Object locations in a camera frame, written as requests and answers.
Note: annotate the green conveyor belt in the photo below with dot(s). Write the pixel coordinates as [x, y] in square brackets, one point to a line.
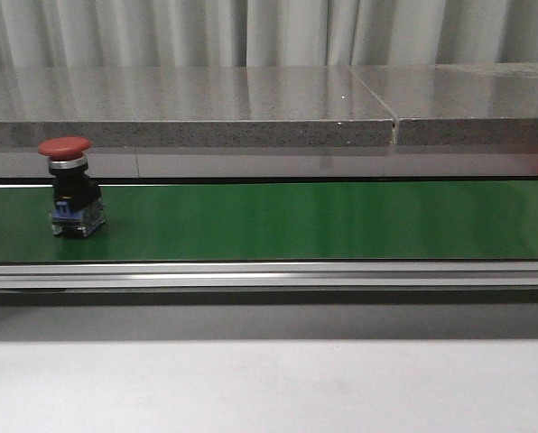
[284, 221]

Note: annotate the aluminium conveyor side rail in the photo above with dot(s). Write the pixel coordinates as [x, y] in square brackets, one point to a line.
[328, 276]

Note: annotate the red push button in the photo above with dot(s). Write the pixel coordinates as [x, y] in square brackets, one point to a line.
[78, 210]

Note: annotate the grey stone slab right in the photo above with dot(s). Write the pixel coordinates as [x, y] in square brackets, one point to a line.
[459, 106]

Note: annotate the grey speckled stone slab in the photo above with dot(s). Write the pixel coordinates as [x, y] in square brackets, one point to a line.
[154, 107]

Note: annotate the white pleated curtain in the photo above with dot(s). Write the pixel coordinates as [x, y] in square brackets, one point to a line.
[265, 33]

